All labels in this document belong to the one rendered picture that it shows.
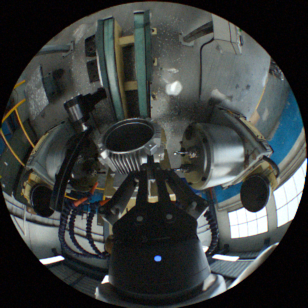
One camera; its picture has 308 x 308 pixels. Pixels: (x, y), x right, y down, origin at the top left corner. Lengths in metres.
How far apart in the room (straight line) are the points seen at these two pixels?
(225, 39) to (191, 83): 0.31
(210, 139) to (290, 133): 5.51
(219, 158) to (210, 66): 0.43
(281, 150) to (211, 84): 5.16
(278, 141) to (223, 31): 5.37
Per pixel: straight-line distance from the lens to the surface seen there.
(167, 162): 0.42
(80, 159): 0.34
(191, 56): 0.48
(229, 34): 0.25
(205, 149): 0.26
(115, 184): 0.26
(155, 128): 0.26
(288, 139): 5.58
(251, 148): 0.41
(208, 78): 0.51
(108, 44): 0.35
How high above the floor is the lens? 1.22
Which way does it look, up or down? 39 degrees down
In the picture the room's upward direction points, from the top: 175 degrees clockwise
